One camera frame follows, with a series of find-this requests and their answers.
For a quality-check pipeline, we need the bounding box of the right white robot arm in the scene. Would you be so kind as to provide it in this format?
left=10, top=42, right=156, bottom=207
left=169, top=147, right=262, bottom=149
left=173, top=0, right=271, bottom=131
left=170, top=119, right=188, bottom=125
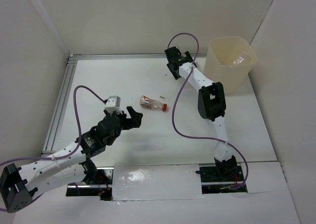
left=164, top=46, right=237, bottom=181

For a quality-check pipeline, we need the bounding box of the beige plastic bin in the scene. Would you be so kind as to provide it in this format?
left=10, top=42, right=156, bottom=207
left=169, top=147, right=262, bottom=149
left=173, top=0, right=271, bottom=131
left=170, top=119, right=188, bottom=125
left=203, top=37, right=257, bottom=94

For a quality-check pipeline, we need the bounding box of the clear plastic bottle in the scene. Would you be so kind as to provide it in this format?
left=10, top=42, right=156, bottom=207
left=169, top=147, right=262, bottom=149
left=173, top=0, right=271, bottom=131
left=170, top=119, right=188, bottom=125
left=229, top=50, right=252, bottom=66

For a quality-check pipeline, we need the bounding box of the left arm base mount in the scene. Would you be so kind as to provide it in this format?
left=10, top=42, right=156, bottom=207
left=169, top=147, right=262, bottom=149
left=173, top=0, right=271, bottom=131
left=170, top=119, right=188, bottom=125
left=66, top=160, right=114, bottom=201

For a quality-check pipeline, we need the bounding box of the red-capped labelled bottle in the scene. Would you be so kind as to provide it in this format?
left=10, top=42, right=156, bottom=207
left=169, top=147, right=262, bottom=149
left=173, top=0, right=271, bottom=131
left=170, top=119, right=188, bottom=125
left=139, top=95, right=167, bottom=112

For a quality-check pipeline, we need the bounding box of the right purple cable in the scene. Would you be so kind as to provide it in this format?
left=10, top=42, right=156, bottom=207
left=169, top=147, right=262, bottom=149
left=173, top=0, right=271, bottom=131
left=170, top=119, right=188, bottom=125
left=167, top=33, right=250, bottom=190

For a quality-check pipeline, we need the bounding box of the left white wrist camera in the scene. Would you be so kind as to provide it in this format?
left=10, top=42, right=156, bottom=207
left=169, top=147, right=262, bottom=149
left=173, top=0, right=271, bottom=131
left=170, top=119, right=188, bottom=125
left=105, top=96, right=122, bottom=114

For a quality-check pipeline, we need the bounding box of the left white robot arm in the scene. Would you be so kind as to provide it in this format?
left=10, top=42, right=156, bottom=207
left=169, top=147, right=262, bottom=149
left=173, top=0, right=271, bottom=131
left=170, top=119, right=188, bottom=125
left=0, top=106, right=143, bottom=213

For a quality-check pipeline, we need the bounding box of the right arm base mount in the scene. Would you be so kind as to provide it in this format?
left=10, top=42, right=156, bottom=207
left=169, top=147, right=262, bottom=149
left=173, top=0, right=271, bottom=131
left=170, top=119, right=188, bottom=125
left=196, top=156, right=247, bottom=194

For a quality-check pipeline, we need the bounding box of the aluminium frame rail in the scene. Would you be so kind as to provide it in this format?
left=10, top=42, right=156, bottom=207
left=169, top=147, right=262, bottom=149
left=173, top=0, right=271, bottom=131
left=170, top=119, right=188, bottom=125
left=41, top=54, right=165, bottom=156

